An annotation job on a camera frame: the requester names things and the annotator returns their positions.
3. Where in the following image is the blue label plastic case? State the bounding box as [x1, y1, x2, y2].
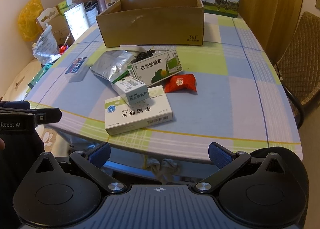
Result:
[65, 57, 87, 74]

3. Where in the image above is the large white medicine box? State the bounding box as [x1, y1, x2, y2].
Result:
[105, 85, 173, 135]

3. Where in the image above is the silver foil pouch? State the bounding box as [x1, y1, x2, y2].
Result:
[91, 50, 136, 83]

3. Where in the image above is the small white medicine box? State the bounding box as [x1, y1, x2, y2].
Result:
[111, 76, 150, 106]

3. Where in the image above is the red candy packet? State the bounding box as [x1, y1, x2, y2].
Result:
[164, 74, 197, 93]

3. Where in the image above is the green white medicine box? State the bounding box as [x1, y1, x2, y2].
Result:
[127, 49, 183, 87]

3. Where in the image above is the black audio cable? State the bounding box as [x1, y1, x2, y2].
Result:
[134, 49, 156, 61]

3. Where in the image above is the clear plastic bag with hook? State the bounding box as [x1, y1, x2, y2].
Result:
[152, 45, 176, 54]

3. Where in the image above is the white power adapter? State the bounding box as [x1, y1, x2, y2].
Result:
[119, 44, 146, 53]

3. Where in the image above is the silver printed plastic bag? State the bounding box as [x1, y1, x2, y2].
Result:
[32, 25, 61, 65]

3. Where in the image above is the yellow plastic bag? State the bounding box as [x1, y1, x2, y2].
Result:
[17, 0, 43, 42]

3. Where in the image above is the checkered tablecloth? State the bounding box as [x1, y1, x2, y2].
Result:
[27, 14, 303, 162]

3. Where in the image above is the white paper bag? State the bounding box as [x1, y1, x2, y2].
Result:
[65, 3, 89, 40]

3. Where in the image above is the brown quilted chair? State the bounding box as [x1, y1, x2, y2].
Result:
[274, 11, 319, 128]

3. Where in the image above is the brown cardboard box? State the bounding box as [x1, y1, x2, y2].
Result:
[97, 0, 204, 47]

